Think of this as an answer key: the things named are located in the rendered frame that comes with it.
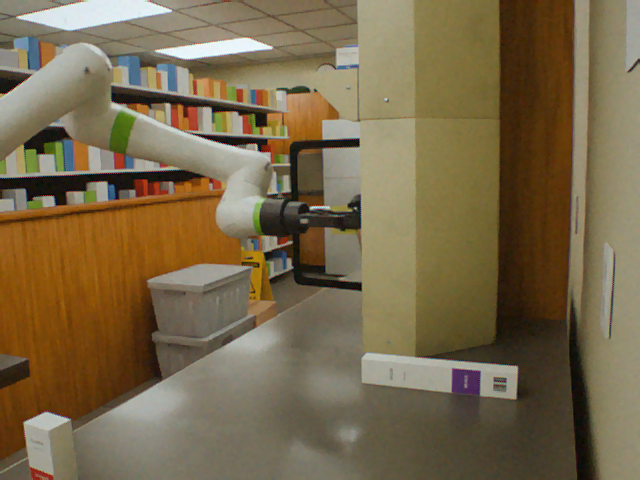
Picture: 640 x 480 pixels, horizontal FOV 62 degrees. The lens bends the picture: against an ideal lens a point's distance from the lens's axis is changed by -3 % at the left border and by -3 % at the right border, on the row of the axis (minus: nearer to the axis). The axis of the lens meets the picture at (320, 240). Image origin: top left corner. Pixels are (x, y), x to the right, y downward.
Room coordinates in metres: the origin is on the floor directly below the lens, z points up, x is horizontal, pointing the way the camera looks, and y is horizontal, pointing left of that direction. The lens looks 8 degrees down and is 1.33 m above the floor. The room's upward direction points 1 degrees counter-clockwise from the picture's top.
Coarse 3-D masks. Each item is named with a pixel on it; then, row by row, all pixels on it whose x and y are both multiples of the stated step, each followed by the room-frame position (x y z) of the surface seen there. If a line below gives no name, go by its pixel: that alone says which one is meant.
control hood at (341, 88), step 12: (324, 72) 1.13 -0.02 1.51; (336, 72) 1.11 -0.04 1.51; (348, 72) 1.10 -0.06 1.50; (312, 84) 1.14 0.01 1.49; (324, 84) 1.12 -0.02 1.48; (336, 84) 1.11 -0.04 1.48; (348, 84) 1.10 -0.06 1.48; (324, 96) 1.13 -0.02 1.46; (336, 96) 1.11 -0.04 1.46; (348, 96) 1.10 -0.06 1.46; (336, 108) 1.12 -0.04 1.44; (348, 108) 1.10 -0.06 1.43
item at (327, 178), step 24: (312, 168) 1.50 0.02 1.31; (336, 168) 1.47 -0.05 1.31; (360, 168) 1.43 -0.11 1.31; (312, 192) 1.50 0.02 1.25; (336, 192) 1.47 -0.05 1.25; (360, 192) 1.43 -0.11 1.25; (312, 240) 1.51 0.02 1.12; (336, 240) 1.47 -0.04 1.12; (312, 264) 1.51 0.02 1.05; (336, 264) 1.47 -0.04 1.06; (360, 264) 1.43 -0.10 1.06
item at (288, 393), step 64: (320, 320) 1.34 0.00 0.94; (512, 320) 1.29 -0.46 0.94; (192, 384) 0.95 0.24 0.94; (256, 384) 0.94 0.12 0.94; (320, 384) 0.94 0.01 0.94; (128, 448) 0.72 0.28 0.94; (192, 448) 0.72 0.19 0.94; (256, 448) 0.72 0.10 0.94; (320, 448) 0.71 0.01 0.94; (384, 448) 0.71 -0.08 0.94; (448, 448) 0.70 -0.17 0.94; (512, 448) 0.69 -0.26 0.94
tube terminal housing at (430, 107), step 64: (384, 0) 1.07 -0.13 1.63; (448, 0) 1.08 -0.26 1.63; (384, 64) 1.08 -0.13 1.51; (448, 64) 1.08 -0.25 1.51; (384, 128) 1.08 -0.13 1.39; (448, 128) 1.08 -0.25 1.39; (384, 192) 1.08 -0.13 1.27; (448, 192) 1.08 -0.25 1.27; (384, 256) 1.08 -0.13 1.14; (448, 256) 1.08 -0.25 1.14; (384, 320) 1.08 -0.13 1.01; (448, 320) 1.08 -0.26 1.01
